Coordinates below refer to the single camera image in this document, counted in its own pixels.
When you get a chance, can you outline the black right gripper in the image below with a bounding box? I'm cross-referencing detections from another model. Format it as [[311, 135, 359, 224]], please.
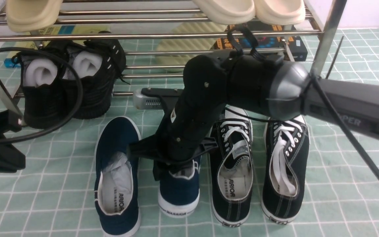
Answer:
[[129, 54, 229, 181]]

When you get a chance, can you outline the navy slip-on shoe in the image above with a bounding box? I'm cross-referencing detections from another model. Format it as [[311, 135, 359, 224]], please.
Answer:
[[94, 117, 141, 237], [158, 156, 201, 219]]

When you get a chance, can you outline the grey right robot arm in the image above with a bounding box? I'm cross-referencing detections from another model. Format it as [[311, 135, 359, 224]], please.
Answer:
[[127, 50, 379, 179]]

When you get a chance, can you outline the stainless steel shoe rack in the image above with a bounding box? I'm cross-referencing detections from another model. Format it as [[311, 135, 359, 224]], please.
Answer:
[[0, 0, 347, 126]]

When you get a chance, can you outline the black canvas sneaker left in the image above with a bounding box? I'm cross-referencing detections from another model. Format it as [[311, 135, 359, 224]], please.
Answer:
[[209, 106, 254, 227]]

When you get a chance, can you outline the black canvas sneaker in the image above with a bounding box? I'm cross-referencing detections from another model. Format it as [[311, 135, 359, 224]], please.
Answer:
[[209, 106, 254, 227], [261, 115, 310, 225]]

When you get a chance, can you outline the black mesh sneaker left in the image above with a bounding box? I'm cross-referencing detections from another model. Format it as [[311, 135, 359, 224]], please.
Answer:
[[12, 52, 66, 129]]

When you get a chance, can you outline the black mesh sneaker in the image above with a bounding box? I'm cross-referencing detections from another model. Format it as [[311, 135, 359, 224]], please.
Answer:
[[12, 52, 66, 129], [65, 39, 126, 119]]

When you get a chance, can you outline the black mesh sneaker right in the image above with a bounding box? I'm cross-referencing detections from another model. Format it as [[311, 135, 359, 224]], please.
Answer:
[[65, 39, 126, 119]]

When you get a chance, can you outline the black canvas sneaker right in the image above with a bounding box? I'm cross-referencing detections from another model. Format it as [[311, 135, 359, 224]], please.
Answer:
[[261, 115, 310, 225]]

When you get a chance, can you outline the black book with orange text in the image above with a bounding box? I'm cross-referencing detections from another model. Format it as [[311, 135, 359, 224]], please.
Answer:
[[211, 21, 308, 62]]

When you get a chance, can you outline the cream slipper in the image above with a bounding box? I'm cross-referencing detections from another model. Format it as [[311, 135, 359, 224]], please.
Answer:
[[254, 0, 306, 25], [192, 0, 255, 25]]

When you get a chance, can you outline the cream slipper far right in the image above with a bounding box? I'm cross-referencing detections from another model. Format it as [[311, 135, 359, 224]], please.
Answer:
[[254, 0, 306, 25]]

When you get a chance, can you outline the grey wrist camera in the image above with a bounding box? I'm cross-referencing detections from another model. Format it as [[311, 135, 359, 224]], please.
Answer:
[[133, 88, 185, 111]]

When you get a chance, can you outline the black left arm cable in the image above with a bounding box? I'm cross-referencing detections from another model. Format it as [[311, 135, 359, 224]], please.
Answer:
[[0, 47, 84, 145]]

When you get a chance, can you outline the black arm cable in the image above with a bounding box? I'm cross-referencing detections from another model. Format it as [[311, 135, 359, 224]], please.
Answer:
[[224, 25, 379, 204], [0, 47, 84, 145]]

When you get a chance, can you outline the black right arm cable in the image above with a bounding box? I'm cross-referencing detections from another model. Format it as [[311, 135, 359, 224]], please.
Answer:
[[224, 25, 379, 204]]

